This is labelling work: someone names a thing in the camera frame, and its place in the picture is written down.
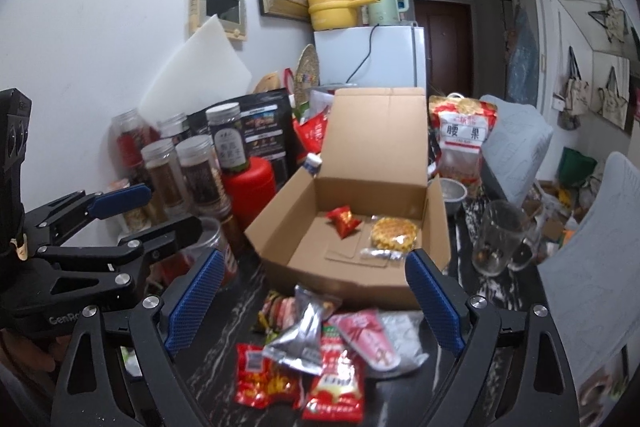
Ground clear jar brown contents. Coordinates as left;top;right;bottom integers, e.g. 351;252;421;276
140;139;183;223

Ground pink white snack packet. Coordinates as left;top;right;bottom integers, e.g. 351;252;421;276
327;307;403;373

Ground brown cardboard box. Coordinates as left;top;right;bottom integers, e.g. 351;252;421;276
244;87;451;313

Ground dark brown door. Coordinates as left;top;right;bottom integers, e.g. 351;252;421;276
412;0;473;98

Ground green bag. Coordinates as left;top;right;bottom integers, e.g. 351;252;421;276
557;147;598;188

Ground clear plastic jar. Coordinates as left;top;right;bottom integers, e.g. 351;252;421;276
156;113;193;148

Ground black printed bag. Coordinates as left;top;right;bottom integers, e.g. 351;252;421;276
187;88;296;188

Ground clear jar dark label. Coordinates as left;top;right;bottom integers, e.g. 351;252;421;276
175;135;233;218

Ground large clear jar red contents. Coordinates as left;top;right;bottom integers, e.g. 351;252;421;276
150;217;240;293

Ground silver snack packet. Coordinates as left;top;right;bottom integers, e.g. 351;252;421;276
262;284;343;378

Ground beige wall intercom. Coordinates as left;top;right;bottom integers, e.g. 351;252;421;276
188;0;248;42

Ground red gold-edged snack packet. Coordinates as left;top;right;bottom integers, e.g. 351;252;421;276
256;289;301;338

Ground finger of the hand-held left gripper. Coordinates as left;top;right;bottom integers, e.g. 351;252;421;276
35;214;205;308
22;183;152;248

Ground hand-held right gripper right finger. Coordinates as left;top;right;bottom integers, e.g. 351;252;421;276
404;249;583;427

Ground person's left hand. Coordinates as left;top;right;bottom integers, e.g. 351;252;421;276
0;329;58;388

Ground white fridge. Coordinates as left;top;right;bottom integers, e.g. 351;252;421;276
313;26;427;100

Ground glass mug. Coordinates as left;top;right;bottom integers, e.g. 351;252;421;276
471;200;543;278

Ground small red snack packet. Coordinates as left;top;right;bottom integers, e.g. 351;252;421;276
326;205;362;240

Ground black power cable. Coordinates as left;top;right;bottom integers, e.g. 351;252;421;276
345;24;383;85

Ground red yellow snack packet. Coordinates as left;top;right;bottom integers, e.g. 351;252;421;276
234;343;306;410

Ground round yellow cake packet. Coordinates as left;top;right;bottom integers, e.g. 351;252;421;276
360;215;423;263

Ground white board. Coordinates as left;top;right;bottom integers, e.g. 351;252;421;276
137;14;253;125

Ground red plastic bag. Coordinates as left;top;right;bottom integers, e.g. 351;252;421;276
292;104;332;155

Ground red white-label snack packet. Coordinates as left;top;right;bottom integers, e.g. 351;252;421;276
301;324;368;424

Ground red white nut bag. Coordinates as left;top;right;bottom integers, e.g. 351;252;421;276
429;93;499;188

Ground woven straw fan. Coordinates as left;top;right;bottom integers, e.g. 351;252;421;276
291;44;321;108

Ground small metal bowl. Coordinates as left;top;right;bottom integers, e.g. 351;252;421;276
439;179;468;218

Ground green electric kettle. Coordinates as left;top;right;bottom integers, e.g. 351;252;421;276
363;0;410;28

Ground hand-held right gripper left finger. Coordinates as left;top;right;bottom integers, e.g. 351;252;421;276
50;248;226;427

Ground yellow cooking pot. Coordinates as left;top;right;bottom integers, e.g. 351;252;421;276
306;0;381;32

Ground beige tote bag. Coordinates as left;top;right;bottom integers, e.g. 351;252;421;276
557;47;596;131
590;66;632;130

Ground red plastic container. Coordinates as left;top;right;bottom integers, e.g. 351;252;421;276
220;157;278;233

